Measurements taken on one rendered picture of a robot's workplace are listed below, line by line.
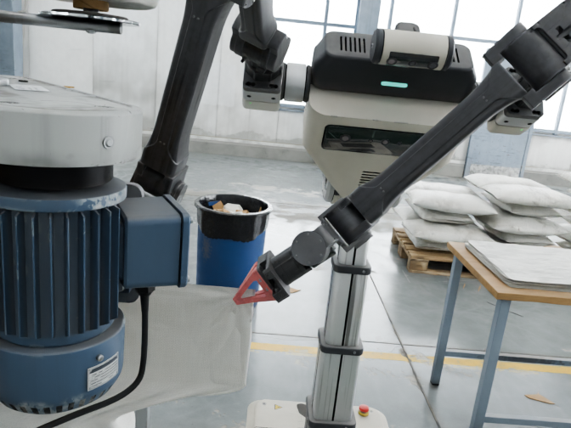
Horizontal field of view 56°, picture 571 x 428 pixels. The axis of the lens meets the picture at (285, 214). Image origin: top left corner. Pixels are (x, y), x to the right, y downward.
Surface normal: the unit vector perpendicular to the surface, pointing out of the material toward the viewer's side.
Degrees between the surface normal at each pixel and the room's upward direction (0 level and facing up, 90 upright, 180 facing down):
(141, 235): 90
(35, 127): 90
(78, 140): 90
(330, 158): 130
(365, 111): 40
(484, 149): 90
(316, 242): 74
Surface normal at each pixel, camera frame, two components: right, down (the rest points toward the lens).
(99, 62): 0.01, 0.26
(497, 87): -0.43, 0.16
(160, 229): 0.42, 0.28
